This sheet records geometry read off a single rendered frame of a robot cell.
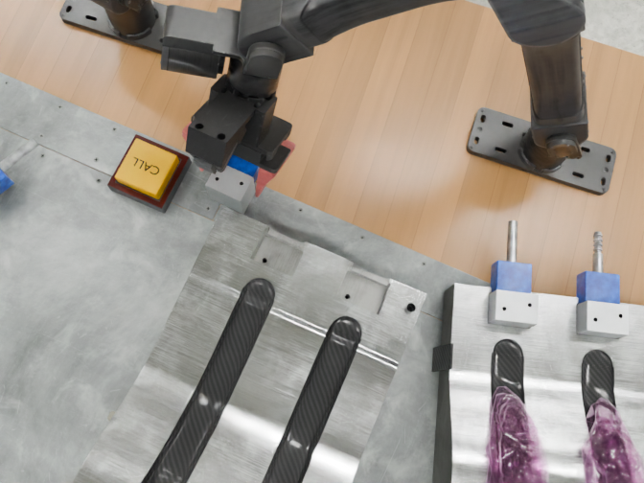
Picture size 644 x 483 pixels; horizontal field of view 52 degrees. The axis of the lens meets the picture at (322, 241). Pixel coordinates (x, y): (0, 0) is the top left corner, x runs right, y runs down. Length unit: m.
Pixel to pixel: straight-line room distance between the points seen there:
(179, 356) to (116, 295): 0.15
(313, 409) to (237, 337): 0.12
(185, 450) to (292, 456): 0.11
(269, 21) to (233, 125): 0.12
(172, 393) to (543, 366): 0.43
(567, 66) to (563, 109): 0.09
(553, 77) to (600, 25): 1.42
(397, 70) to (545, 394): 0.48
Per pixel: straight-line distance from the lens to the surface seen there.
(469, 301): 0.82
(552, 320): 0.84
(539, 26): 0.60
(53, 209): 0.92
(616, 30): 2.16
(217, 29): 0.69
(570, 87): 0.75
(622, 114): 1.04
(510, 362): 0.83
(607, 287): 0.86
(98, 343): 0.87
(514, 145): 0.95
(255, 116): 0.72
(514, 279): 0.82
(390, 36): 1.00
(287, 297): 0.75
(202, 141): 0.68
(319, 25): 0.62
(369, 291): 0.79
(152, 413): 0.75
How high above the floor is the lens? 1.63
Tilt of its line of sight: 75 degrees down
